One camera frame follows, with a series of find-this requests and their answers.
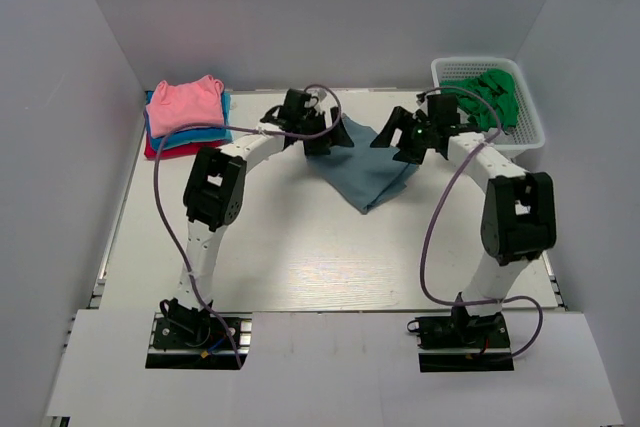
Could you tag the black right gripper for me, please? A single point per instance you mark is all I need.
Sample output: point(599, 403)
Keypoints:
point(400, 118)

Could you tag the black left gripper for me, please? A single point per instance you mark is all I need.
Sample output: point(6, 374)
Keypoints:
point(338, 138)

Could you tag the grey-blue t-shirt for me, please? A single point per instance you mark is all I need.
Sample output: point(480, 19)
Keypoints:
point(365, 177)

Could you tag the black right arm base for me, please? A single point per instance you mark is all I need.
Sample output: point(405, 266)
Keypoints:
point(443, 347)

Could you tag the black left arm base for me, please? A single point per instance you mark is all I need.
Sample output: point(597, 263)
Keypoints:
point(172, 348)

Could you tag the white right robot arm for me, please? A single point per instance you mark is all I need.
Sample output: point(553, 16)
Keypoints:
point(518, 220)

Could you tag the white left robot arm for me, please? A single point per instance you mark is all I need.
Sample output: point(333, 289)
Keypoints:
point(214, 194)

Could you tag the green t-shirt in basket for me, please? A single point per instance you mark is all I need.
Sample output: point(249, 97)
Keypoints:
point(497, 88)

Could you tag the white plastic laundry basket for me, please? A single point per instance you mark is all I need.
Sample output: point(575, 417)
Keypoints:
point(528, 134)

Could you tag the blue folded t-shirt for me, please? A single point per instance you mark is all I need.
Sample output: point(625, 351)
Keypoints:
point(194, 135)

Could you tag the pink folded t-shirt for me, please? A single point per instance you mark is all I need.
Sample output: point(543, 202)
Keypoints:
point(197, 102)

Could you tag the red folded t-shirt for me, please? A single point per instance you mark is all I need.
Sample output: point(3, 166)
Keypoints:
point(185, 150)

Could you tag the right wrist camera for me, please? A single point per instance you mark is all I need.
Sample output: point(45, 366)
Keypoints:
point(442, 110)

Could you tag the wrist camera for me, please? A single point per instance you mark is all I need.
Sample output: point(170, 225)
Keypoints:
point(296, 114)
point(442, 110)

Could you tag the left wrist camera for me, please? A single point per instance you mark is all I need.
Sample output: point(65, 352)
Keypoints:
point(296, 114)

